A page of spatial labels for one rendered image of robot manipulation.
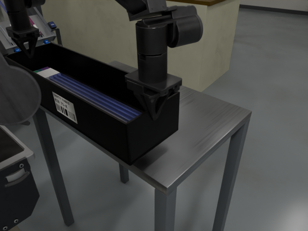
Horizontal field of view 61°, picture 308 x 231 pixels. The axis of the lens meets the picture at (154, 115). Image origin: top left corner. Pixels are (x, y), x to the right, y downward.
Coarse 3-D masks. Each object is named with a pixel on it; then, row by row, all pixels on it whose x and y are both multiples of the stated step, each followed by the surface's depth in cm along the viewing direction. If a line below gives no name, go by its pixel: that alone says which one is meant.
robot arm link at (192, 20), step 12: (156, 0) 43; (144, 12) 44; (156, 12) 44; (168, 12) 48; (180, 12) 48; (192, 12) 49; (180, 24) 47; (192, 24) 48; (180, 36) 47; (192, 36) 49
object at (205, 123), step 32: (192, 96) 97; (192, 128) 80; (224, 128) 80; (160, 160) 68; (192, 160) 68; (64, 192) 129; (160, 192) 63; (224, 192) 108; (160, 224) 69; (224, 224) 121
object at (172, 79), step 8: (152, 56) 47; (160, 56) 47; (144, 64) 48; (152, 64) 47; (160, 64) 48; (136, 72) 54; (144, 72) 49; (152, 72) 48; (160, 72) 49; (136, 80) 51; (144, 80) 50; (152, 80) 49; (160, 80) 50; (168, 80) 51; (176, 80) 50; (152, 88) 49; (160, 88) 48; (168, 88) 48
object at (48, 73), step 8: (40, 72) 88; (48, 72) 87; (56, 72) 87; (56, 80) 82; (64, 80) 82; (72, 80) 82; (72, 88) 78; (80, 88) 77; (88, 88) 77; (80, 96) 74; (88, 96) 74; (96, 96) 73; (104, 96) 73; (96, 104) 70; (104, 104) 70; (112, 104) 70; (120, 104) 70; (112, 112) 66; (120, 112) 66; (128, 112) 66; (136, 112) 66; (128, 120) 63
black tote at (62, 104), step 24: (48, 48) 92; (72, 72) 91; (96, 72) 81; (120, 72) 72; (48, 96) 71; (72, 96) 61; (120, 96) 78; (72, 120) 67; (96, 120) 58; (120, 120) 52; (144, 120) 55; (168, 120) 62; (120, 144) 56; (144, 144) 58
